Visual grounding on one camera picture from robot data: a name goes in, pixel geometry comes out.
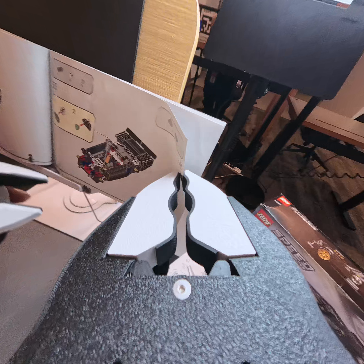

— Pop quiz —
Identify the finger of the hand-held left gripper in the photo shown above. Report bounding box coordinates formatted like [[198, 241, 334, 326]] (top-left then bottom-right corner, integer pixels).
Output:
[[0, 162, 49, 191], [0, 202, 43, 234]]

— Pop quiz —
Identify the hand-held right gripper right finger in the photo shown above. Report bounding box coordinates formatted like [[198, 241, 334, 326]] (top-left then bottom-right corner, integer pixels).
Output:
[[183, 170, 257, 271]]

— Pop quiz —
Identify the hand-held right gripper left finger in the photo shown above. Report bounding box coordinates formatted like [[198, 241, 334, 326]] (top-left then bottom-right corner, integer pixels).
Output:
[[107, 172, 182, 268]]

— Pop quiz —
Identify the lego set box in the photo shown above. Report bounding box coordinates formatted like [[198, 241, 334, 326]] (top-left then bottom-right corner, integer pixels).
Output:
[[253, 195, 364, 353]]

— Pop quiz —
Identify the white book stand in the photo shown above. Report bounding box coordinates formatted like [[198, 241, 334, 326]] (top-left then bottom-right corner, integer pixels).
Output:
[[23, 179, 126, 240]]

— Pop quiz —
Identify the open instruction booklet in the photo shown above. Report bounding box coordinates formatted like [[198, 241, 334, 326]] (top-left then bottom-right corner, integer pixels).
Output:
[[0, 29, 227, 202]]

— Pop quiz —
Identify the black partition panel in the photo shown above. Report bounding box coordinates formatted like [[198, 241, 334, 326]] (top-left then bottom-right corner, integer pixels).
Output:
[[0, 0, 145, 83]]

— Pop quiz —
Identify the brown wooden desk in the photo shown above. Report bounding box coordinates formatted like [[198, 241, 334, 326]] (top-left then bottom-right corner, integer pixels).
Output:
[[287, 94, 364, 151]]

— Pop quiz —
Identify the beige wooden chair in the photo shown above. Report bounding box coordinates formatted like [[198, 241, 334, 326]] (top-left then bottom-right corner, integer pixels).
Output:
[[133, 0, 201, 104]]

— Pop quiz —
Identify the black flat panel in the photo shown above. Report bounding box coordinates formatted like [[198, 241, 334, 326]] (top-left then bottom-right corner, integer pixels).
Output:
[[204, 0, 364, 100]]

